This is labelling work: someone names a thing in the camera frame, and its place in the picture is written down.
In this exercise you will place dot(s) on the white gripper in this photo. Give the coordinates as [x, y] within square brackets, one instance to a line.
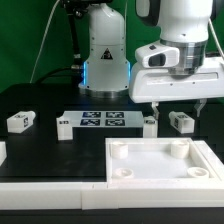
[157, 85]

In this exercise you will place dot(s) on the white square tabletop part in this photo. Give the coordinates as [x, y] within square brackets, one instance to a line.
[143, 159]

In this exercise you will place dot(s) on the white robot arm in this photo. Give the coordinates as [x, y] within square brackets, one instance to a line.
[173, 68]

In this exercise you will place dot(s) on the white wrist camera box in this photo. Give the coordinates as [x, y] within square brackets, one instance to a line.
[157, 55]

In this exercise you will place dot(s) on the white right fence wall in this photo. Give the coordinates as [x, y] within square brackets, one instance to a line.
[209, 156]

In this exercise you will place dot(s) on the white fence wall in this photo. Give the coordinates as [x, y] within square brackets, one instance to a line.
[87, 196]
[209, 156]
[3, 154]

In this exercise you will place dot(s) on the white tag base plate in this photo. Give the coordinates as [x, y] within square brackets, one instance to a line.
[103, 119]

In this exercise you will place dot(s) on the white front fence wall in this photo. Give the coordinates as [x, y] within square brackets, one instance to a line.
[87, 196]

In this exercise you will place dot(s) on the white left fence wall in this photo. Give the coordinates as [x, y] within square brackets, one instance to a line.
[3, 154]

